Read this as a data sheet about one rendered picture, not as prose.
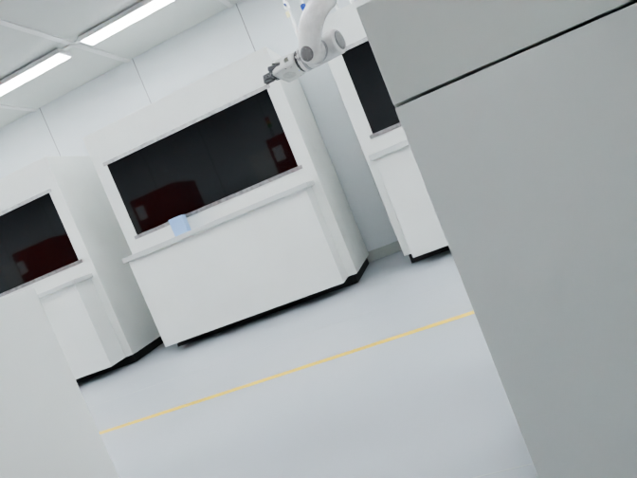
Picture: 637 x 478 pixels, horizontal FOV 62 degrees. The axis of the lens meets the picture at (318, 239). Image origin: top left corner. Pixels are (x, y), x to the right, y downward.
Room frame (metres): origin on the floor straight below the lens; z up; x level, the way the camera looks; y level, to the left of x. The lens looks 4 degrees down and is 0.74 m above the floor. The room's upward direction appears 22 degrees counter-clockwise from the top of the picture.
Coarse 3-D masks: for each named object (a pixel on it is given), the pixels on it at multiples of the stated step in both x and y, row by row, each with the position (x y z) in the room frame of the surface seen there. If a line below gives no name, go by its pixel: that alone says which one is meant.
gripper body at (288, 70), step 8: (288, 56) 1.83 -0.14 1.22; (296, 56) 1.83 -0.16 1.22; (272, 64) 1.89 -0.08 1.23; (280, 64) 1.85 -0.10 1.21; (288, 64) 1.83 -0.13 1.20; (296, 64) 1.83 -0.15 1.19; (280, 72) 1.86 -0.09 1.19; (288, 72) 1.87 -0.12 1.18; (296, 72) 1.87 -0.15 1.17; (304, 72) 1.89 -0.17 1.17; (288, 80) 1.92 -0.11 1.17
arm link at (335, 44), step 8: (328, 32) 1.75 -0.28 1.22; (336, 32) 1.75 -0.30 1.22; (328, 40) 1.74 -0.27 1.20; (336, 40) 1.74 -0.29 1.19; (344, 40) 1.79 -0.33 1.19; (328, 48) 1.75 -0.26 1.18; (336, 48) 1.74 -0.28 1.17; (344, 48) 1.77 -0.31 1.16; (328, 56) 1.77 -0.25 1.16; (336, 56) 1.78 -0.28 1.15; (312, 64) 1.81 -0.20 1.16; (320, 64) 1.82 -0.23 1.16
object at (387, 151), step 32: (352, 32) 4.06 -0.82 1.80; (352, 64) 4.08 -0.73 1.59; (352, 96) 4.11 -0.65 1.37; (384, 96) 4.05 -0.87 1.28; (384, 128) 4.07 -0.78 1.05; (384, 160) 3.88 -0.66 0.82; (384, 192) 4.12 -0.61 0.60; (416, 192) 3.84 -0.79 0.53; (416, 224) 3.86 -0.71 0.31; (416, 256) 3.89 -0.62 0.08
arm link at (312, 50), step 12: (312, 0) 1.71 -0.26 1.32; (324, 0) 1.70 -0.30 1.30; (336, 0) 1.73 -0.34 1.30; (312, 12) 1.69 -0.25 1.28; (324, 12) 1.68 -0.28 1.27; (300, 24) 1.70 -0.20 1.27; (312, 24) 1.68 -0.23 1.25; (300, 36) 1.71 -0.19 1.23; (312, 36) 1.69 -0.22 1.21; (300, 48) 1.72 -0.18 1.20; (312, 48) 1.70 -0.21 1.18; (324, 48) 1.74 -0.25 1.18; (312, 60) 1.72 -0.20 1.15
